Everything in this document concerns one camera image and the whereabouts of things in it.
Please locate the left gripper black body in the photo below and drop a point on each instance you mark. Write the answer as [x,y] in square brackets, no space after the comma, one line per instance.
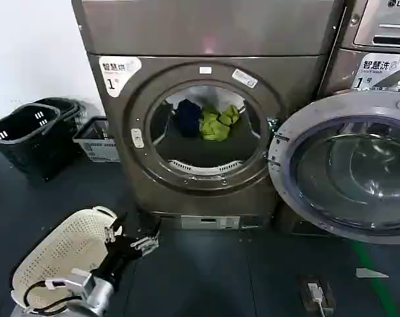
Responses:
[118,256]

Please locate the grey triangular floor piece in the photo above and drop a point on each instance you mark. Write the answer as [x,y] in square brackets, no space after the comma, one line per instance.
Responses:
[368,273]

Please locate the lime green garment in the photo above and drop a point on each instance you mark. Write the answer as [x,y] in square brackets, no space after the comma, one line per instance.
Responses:
[214,127]

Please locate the white perforated laundry basket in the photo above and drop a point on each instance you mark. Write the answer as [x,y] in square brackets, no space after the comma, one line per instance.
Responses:
[67,244]

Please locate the grey dryer with round opening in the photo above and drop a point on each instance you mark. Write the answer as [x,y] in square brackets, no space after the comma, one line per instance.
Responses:
[219,76]

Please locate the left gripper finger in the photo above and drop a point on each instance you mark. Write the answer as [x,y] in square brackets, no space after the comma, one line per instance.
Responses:
[150,239]
[113,232]

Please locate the black plastic laundry basket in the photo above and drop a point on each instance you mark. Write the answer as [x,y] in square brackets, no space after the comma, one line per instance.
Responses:
[69,109]
[19,138]

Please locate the grey washer with white label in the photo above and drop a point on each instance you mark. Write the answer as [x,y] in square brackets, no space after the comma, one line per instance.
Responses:
[343,71]

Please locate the green floor tape line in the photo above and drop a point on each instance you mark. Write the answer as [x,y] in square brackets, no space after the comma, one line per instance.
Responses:
[371,274]

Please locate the round glass dryer door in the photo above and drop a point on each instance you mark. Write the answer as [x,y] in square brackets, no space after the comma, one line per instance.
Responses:
[345,165]

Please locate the grey slotted plastic crate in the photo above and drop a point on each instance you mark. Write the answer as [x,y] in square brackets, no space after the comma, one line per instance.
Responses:
[98,147]

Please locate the navy blue garment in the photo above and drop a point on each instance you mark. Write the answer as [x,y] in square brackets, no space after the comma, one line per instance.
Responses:
[188,115]

